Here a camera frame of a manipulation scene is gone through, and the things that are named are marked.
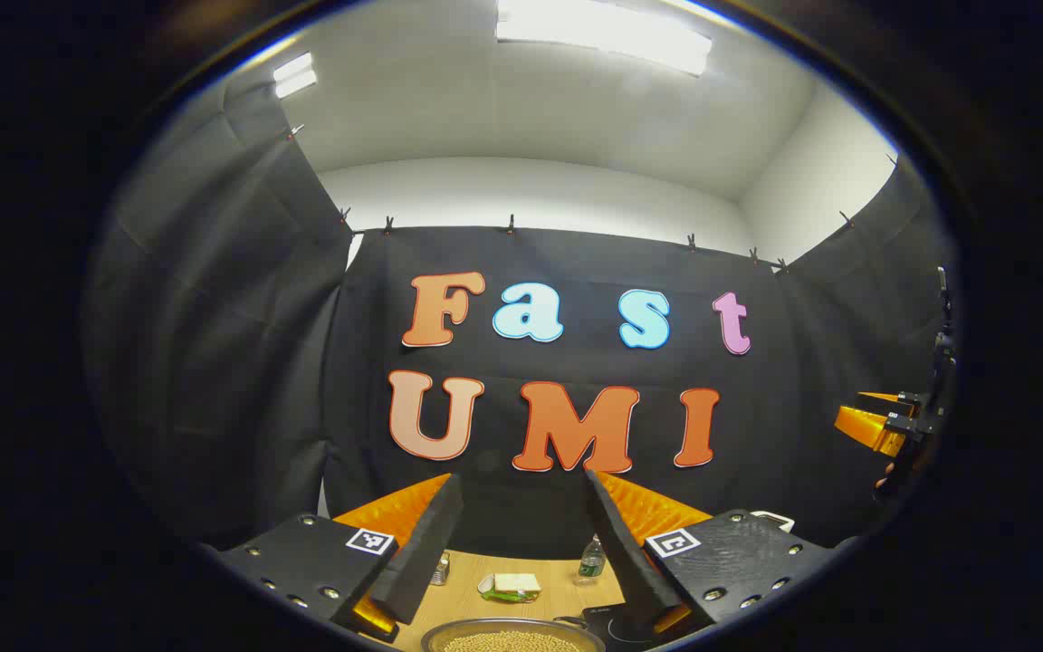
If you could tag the row of black cloth clips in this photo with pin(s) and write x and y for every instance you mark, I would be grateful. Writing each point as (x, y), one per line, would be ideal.
(511, 223)

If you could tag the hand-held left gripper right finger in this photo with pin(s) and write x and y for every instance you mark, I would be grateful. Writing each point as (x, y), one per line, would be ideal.
(617, 552)

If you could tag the pile of soybeans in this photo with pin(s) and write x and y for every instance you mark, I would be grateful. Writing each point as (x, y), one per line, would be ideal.
(512, 643)

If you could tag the sandwich with lettuce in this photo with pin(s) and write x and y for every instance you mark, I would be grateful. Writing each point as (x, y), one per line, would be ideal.
(517, 582)

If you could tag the large ceiling light panel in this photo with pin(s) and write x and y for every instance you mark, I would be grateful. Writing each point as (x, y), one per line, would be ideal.
(603, 32)

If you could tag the black induction cooktop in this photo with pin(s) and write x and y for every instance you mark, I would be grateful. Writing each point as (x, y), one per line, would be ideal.
(612, 625)

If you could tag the small white plate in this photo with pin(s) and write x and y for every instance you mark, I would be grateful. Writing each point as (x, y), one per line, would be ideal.
(483, 587)

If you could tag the black backdrop cloth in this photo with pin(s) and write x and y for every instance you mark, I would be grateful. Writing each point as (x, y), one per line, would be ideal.
(576, 263)

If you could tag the white square dish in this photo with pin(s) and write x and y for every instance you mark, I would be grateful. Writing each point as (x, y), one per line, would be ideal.
(779, 520)

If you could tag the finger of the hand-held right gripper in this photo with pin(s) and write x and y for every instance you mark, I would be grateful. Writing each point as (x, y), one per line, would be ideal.
(870, 427)
(884, 397)

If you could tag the clear water bottle green label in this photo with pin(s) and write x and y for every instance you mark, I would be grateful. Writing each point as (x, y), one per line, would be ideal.
(591, 563)

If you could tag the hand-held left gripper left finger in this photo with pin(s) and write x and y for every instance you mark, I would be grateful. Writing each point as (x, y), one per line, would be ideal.
(426, 543)

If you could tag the small ceiling light panel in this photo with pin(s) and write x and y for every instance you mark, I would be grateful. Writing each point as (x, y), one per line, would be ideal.
(295, 75)

